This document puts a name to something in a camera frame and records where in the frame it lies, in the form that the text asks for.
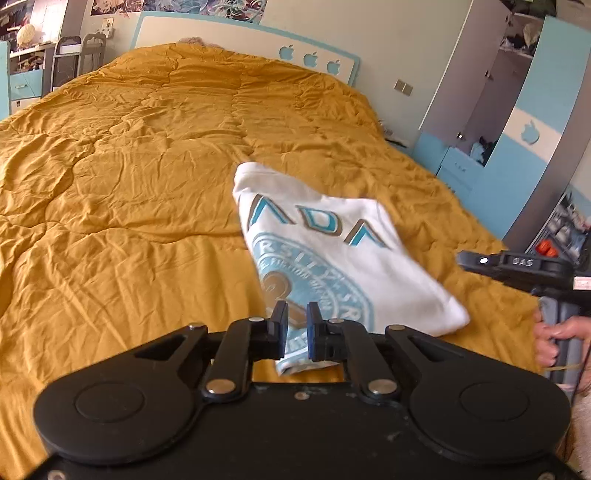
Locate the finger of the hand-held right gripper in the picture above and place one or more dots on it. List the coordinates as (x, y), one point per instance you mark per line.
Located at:
(478, 262)

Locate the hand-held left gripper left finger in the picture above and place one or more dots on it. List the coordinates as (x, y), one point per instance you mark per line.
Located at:
(277, 332)

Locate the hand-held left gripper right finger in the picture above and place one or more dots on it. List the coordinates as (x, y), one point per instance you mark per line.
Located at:
(313, 332)

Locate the white printed t-shirt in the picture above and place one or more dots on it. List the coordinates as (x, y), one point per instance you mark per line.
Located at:
(323, 240)

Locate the person's right hand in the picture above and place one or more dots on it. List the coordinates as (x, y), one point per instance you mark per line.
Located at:
(547, 341)

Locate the cluttered storage organiser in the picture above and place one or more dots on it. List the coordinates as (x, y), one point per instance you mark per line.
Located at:
(568, 226)

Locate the blue white wardrobe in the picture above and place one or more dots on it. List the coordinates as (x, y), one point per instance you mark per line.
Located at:
(517, 184)

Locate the mustard yellow blanket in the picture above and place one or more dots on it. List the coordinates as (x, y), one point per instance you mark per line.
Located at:
(115, 184)

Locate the fuzzy beige pillow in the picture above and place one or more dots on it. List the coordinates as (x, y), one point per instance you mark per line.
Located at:
(198, 42)

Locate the white blue-trimmed headboard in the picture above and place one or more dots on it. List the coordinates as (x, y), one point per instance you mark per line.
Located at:
(207, 32)

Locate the grey storage rack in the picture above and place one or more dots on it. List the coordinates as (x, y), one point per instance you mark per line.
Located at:
(69, 60)

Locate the blue white shelf cabinet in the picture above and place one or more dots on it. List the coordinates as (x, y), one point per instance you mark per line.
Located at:
(27, 85)

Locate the wall switch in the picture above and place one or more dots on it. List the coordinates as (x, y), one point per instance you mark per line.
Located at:
(403, 87)

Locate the wall poster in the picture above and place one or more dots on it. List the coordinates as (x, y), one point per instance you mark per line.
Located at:
(184, 8)

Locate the wall socket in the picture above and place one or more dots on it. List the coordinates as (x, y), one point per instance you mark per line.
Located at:
(108, 27)

